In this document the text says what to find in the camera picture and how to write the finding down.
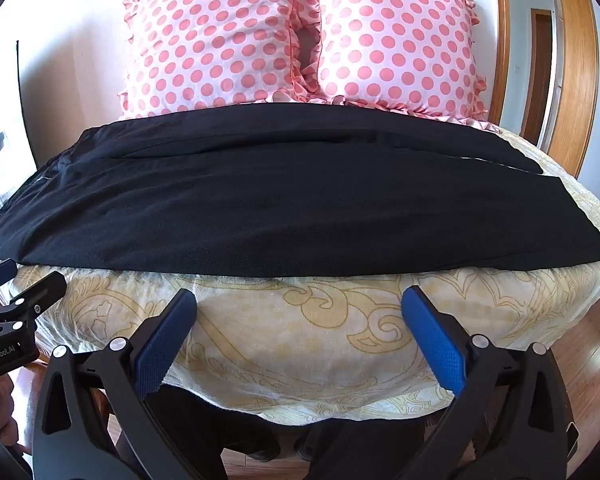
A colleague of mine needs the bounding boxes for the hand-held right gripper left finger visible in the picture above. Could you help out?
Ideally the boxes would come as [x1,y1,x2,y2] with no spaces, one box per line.
[32,287,226,480]

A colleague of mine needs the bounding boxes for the pink polka dot pillow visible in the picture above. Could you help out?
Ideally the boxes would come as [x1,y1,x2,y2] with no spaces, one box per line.
[116,0,307,120]
[292,0,494,124]

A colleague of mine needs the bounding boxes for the black pants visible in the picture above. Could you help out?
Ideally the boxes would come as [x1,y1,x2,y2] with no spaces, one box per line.
[0,102,600,279]

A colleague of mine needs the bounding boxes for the yellow patterned bed sheet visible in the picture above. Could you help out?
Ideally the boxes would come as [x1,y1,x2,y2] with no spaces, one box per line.
[0,125,600,429]

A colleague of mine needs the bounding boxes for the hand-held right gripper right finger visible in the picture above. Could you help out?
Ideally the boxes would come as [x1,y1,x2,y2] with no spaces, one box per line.
[395,285,581,480]

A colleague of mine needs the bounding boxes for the person's dark trousers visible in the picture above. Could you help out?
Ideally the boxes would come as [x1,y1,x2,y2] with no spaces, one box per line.
[145,385,428,480]

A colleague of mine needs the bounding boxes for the wooden door frame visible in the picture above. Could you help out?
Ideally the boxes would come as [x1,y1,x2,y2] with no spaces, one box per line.
[547,0,600,181]

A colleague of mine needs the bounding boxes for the brown wooden door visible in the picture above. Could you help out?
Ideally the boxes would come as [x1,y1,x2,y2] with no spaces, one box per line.
[522,7,552,146]

